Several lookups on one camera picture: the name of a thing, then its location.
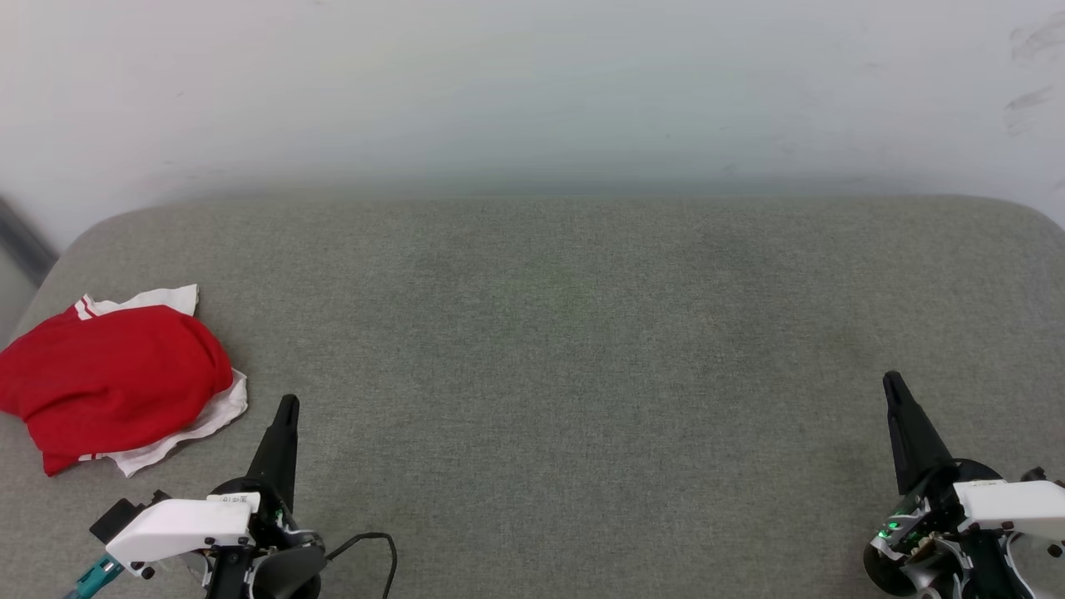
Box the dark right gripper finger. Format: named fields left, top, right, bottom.
left=883, top=371, right=958, bottom=498

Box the thin black cable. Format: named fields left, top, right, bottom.
left=323, top=532, right=399, bottom=599

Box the grey fabric sofa cushion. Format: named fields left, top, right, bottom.
left=0, top=193, right=1065, bottom=599

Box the red and white jersey shirt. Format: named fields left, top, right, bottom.
left=0, top=284, right=249, bottom=478

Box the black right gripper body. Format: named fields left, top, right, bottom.
left=863, top=459, right=1033, bottom=599

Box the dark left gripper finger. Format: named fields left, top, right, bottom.
left=246, top=394, right=300, bottom=510

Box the teal left camera connector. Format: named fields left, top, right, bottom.
left=62, top=553, right=126, bottom=599

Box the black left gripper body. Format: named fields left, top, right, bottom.
left=205, top=478, right=327, bottom=599

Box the grey metal wall pole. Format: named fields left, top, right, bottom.
left=0, top=196, right=59, bottom=288

